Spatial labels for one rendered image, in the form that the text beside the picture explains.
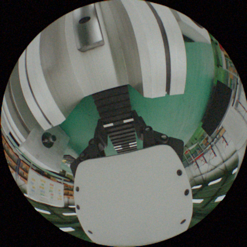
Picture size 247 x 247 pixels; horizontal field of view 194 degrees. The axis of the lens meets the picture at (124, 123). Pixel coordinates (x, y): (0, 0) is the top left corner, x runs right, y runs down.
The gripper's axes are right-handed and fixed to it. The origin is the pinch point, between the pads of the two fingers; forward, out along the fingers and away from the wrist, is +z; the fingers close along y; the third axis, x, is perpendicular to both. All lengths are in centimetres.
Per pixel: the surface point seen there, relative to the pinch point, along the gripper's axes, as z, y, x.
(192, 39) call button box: 0.6, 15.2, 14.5
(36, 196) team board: -97, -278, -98
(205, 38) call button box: -2.7, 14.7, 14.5
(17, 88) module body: -1.6, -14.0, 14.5
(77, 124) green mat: 3.2, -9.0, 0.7
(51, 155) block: -3.9, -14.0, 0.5
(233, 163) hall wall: -345, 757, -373
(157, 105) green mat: 3.2, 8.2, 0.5
